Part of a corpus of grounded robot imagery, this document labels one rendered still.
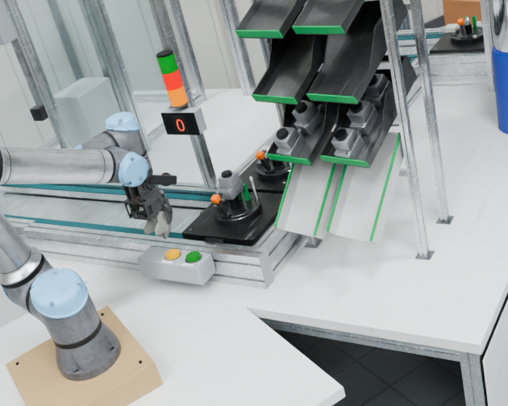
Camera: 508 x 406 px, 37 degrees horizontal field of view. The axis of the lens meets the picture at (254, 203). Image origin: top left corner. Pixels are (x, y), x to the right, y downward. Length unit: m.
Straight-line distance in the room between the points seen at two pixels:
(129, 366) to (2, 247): 0.39
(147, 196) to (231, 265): 0.29
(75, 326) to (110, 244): 0.58
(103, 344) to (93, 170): 0.41
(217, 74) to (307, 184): 3.17
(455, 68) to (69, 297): 1.83
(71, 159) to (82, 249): 0.77
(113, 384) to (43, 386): 0.18
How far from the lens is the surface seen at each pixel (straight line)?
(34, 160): 1.60
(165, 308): 2.07
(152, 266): 2.10
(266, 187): 2.26
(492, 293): 1.86
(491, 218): 2.13
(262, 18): 1.81
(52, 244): 2.47
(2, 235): 1.75
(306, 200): 1.97
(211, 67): 5.07
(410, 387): 2.90
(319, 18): 1.72
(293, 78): 1.84
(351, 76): 1.76
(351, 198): 1.92
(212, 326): 1.94
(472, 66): 2.99
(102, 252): 2.32
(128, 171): 1.70
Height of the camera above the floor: 1.99
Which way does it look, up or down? 28 degrees down
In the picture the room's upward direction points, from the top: 15 degrees counter-clockwise
